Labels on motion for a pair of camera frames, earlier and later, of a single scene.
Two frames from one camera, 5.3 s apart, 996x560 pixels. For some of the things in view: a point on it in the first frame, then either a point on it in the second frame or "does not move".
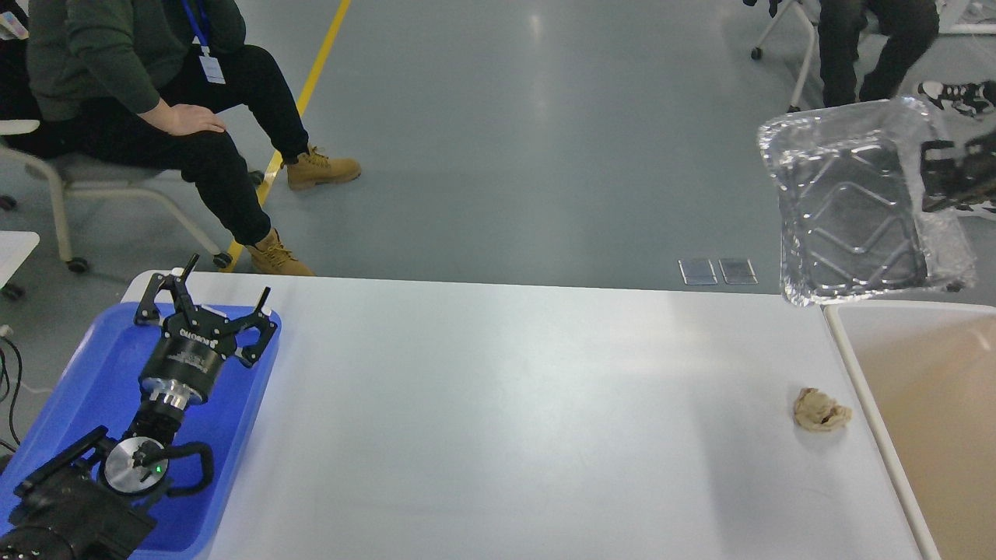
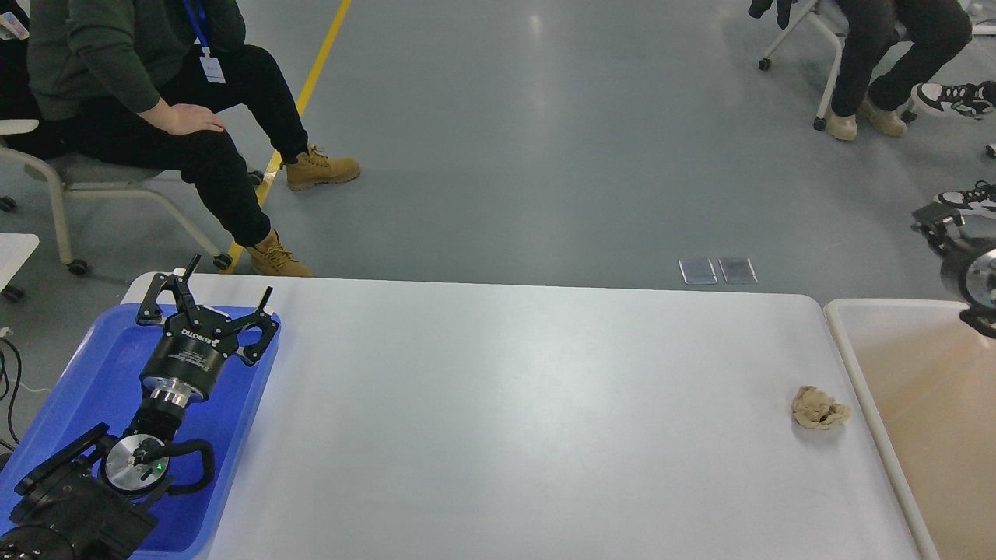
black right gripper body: (976, 177) → (969, 267)
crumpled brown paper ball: (818, 410) does not move
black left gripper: (186, 358) does not move
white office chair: (82, 169) does not move
